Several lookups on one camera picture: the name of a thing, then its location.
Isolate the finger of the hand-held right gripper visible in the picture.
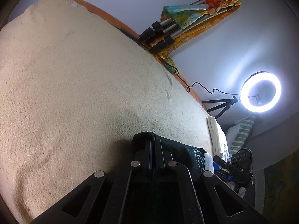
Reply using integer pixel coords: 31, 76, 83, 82
216, 170, 234, 185
214, 155, 234, 170

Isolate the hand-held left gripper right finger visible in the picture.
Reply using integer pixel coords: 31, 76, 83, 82
155, 138, 269, 224

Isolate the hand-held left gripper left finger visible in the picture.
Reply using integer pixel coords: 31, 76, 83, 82
30, 133, 154, 224

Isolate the printed green white t-shirt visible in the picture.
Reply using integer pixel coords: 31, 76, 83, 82
132, 132, 215, 192

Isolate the folded white garment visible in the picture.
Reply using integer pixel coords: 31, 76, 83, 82
207, 115, 230, 162

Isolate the green striped white blanket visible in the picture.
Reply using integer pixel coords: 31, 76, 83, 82
225, 115, 256, 155

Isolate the small black tripod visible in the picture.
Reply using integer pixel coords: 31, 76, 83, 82
201, 96, 241, 122

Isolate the black gooseneck phone holder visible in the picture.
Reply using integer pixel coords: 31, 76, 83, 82
249, 94, 262, 105

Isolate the beige blanket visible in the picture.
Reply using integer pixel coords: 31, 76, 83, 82
0, 0, 212, 224

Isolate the folded silver tripod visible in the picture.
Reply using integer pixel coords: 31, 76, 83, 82
139, 0, 234, 54

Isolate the orange patterned cloth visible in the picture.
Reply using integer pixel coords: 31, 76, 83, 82
159, 3, 241, 74

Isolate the colourful cloth doll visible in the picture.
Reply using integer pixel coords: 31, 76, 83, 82
160, 0, 241, 29

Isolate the white ring light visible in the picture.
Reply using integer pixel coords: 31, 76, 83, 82
241, 72, 282, 112

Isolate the black cable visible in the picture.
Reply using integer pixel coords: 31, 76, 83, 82
164, 58, 241, 96

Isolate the orange wooden bed frame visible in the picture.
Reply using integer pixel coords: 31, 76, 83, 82
68, 0, 208, 112

